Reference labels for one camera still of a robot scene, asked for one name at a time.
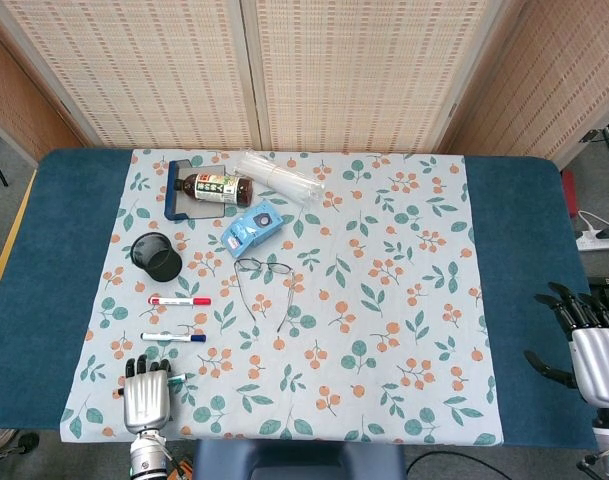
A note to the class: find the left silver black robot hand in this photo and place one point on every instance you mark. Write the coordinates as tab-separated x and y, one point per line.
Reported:
144	400

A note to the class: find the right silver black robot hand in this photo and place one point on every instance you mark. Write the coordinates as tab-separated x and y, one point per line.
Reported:
601	365

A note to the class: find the teal pen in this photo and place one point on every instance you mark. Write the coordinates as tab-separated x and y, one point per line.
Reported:
179	378

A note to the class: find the blue capped whiteboard marker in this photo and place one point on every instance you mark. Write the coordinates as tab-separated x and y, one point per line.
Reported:
171	337

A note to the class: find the red capped whiteboard marker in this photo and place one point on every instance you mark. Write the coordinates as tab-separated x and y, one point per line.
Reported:
179	301

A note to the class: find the black pen cup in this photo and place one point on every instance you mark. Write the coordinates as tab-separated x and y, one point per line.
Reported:
161	265

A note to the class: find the black box device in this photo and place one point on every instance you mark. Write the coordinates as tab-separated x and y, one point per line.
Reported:
606	292

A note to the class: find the orange floor item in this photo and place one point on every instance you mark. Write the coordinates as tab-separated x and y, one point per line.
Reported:
184	470

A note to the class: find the white power strip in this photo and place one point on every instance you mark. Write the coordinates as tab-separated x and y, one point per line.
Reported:
596	244

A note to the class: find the dark blue table cover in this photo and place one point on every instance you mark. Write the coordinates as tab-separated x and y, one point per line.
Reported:
44	280

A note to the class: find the dark blue chair seat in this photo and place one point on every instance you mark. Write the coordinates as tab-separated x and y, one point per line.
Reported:
294	460

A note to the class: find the red flat floor item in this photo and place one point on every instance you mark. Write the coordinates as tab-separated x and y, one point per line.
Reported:
570	195

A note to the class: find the floral fruit print tablecloth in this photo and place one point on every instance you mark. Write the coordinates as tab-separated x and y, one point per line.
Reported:
334	350

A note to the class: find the blue grey tray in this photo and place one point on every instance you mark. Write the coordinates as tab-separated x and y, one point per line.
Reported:
173	200

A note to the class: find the light blue cardboard box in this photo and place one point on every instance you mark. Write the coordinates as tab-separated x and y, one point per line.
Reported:
254	227

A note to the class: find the brown tea bottle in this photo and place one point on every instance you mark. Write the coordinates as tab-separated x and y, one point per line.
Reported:
214	187

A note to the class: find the clear plastic straw bag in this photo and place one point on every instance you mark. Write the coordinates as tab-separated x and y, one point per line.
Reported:
279	177

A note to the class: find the angled woven screen panel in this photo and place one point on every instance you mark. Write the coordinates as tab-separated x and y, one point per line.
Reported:
549	80

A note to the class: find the narrow orange woven screen panel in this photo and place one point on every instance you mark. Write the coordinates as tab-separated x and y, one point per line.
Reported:
14	105

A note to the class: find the wide woven screen panel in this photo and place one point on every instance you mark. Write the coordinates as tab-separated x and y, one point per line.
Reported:
144	70
364	70

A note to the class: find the thin metal frame eyeglasses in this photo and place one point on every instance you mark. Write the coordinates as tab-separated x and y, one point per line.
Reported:
247	264

